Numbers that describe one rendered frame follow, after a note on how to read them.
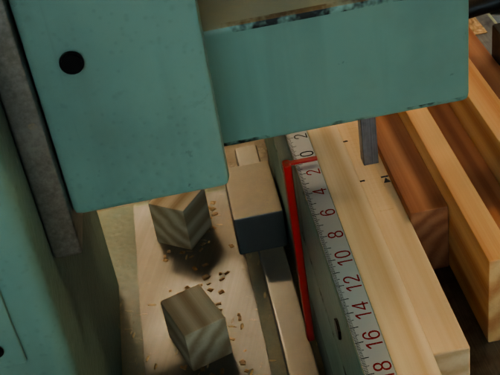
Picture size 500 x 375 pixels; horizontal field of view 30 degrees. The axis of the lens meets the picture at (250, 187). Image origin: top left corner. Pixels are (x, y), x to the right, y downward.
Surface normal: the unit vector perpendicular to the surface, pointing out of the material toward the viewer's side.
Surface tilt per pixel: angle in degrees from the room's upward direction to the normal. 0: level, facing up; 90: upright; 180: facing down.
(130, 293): 0
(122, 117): 90
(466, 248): 90
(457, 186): 0
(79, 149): 90
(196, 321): 0
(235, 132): 90
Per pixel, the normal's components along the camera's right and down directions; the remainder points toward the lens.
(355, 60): 0.14, 0.56
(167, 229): -0.45, 0.57
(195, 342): 0.46, 0.47
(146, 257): -0.14, -0.80
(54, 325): 0.79, 0.26
